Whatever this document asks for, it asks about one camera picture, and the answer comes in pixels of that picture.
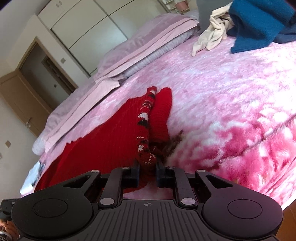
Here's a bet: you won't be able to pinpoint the wooden door frame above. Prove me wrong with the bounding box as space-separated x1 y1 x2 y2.
16 38 79 95

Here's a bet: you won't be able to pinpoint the light blue folded garment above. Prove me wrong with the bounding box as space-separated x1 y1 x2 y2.
20 161 45 195

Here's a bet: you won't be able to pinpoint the red knitted sweater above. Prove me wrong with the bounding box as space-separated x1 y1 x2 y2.
35 86 173 194

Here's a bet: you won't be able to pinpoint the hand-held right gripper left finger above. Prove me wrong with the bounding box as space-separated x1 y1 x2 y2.
62 161 141 208

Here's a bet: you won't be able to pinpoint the blue fleece sweater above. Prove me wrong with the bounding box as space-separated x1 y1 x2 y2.
227 0 295 54

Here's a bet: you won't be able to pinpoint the grey pillow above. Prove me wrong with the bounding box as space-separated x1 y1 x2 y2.
196 0 234 32

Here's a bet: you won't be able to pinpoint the cream garment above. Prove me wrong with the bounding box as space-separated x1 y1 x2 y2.
191 6 235 57

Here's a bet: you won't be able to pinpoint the white wardrobe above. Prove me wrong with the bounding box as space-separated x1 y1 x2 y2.
38 0 171 77

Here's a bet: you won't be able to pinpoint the person's left hand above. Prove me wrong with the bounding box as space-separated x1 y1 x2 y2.
0 219 21 241

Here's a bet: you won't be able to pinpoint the wooden door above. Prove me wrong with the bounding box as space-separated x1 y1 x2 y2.
0 70 53 137

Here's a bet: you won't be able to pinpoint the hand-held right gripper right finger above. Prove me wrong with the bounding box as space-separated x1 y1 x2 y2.
155 161 234 207

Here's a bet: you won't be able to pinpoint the white vanity shelf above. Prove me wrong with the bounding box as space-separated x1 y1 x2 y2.
162 0 179 13

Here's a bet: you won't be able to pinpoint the pink tissue box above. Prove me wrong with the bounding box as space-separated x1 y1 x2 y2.
176 0 190 12

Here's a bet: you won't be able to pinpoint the blue denim jeans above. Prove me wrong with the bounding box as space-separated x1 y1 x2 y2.
274 25 296 44

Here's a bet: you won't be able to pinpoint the pink folded quilt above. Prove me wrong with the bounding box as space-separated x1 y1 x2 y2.
44 13 200 153

